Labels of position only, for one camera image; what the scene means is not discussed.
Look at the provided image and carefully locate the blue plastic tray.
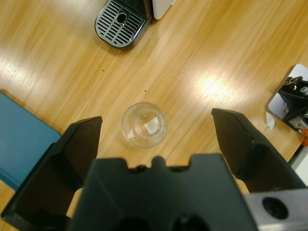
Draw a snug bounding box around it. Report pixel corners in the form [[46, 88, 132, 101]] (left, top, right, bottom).
[[0, 89, 62, 191]]

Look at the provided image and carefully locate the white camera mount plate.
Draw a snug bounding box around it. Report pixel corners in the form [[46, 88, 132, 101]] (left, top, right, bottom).
[[265, 64, 308, 121]]

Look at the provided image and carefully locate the clear drinking glass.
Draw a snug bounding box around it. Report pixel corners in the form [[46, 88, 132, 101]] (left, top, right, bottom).
[[121, 102, 168, 148]]

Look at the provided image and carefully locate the white tape scrap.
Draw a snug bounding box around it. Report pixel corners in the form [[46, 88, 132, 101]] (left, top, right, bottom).
[[265, 111, 275, 131]]

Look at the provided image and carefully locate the dark camera mount post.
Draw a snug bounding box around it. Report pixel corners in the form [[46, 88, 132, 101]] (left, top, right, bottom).
[[278, 76, 308, 132]]

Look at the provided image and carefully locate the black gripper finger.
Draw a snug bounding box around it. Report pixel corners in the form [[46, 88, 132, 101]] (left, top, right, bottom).
[[211, 108, 308, 193], [1, 116, 103, 231]]

